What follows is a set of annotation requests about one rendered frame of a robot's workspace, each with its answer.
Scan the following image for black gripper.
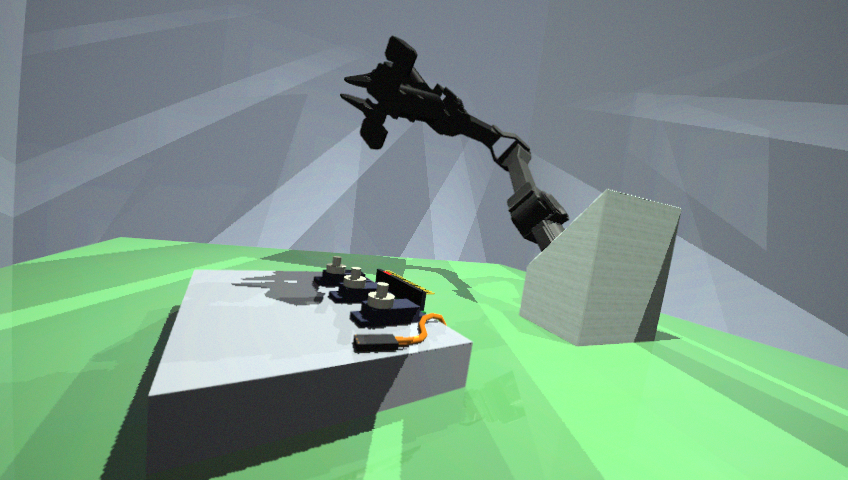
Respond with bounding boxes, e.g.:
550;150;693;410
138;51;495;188
340;36;425;149

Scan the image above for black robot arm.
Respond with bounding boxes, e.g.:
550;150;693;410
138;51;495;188
400;67;570;252

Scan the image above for black pin header strip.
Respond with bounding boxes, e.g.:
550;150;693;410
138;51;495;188
375;269;427;314

